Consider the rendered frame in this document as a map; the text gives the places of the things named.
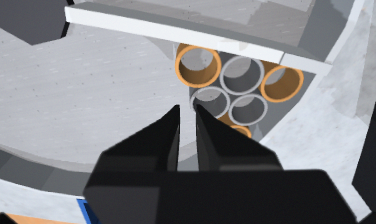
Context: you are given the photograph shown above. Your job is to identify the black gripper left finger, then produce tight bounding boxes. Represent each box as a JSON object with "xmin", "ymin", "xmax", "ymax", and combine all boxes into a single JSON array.
[{"xmin": 92, "ymin": 104, "xmax": 180, "ymax": 172}]

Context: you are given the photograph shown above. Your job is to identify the grey metal bushing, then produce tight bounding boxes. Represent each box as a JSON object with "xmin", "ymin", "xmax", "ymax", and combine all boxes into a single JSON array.
[
  {"xmin": 218, "ymin": 51, "xmax": 265, "ymax": 95},
  {"xmin": 189, "ymin": 77, "xmax": 230, "ymax": 119},
  {"xmin": 227, "ymin": 88, "xmax": 268, "ymax": 126}
]

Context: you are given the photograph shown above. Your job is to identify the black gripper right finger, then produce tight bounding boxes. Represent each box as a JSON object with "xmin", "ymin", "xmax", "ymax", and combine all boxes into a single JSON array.
[{"xmin": 196, "ymin": 104, "xmax": 284, "ymax": 171}]

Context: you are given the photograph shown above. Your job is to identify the blue open crate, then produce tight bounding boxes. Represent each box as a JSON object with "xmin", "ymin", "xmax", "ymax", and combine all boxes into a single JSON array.
[{"xmin": 77, "ymin": 199, "xmax": 101, "ymax": 224}]

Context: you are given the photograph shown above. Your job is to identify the bronze bushing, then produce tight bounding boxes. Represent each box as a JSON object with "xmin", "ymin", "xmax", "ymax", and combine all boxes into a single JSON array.
[
  {"xmin": 217, "ymin": 112, "xmax": 251, "ymax": 138},
  {"xmin": 257, "ymin": 60, "xmax": 304, "ymax": 102},
  {"xmin": 175, "ymin": 43, "xmax": 221, "ymax": 88}
]

